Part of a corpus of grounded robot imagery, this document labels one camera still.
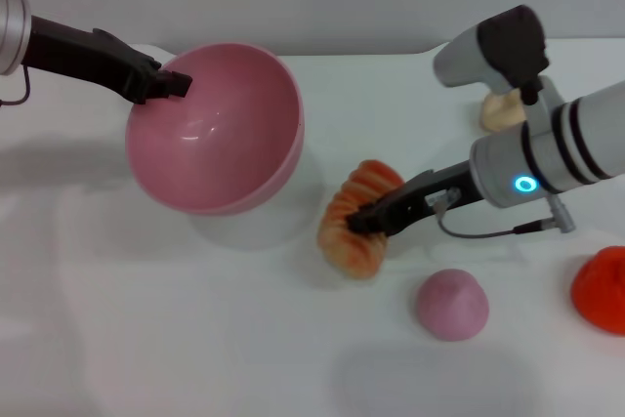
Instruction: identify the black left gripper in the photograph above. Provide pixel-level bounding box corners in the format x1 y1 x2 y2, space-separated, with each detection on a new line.
21 15 193 105

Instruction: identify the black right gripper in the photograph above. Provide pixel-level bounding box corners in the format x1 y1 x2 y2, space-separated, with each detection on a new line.
347 160 482 237

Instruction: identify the orange striped bread roll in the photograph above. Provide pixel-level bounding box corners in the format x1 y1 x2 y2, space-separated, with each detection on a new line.
316 159 406 281

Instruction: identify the pink plastic bowl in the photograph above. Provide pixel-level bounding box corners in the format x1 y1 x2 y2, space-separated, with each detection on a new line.
124 42 307 217

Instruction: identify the pink round bun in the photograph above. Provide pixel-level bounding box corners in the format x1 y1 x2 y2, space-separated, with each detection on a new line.
415 269 490 342

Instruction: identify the beige folded bun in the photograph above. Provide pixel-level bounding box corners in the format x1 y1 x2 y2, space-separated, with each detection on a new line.
479 89 528 133

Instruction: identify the red round bun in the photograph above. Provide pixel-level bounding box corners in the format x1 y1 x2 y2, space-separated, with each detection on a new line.
570 246 625 337

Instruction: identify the right arm connector cable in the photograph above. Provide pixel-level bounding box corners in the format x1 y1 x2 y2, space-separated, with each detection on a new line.
424 187 577 238

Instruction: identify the arm connector cable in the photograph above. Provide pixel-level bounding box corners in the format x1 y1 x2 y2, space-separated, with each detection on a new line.
0 64 31 108
424 187 577 238

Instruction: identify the left arm connector cable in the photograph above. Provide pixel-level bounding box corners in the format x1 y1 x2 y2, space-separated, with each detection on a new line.
0 64 31 108

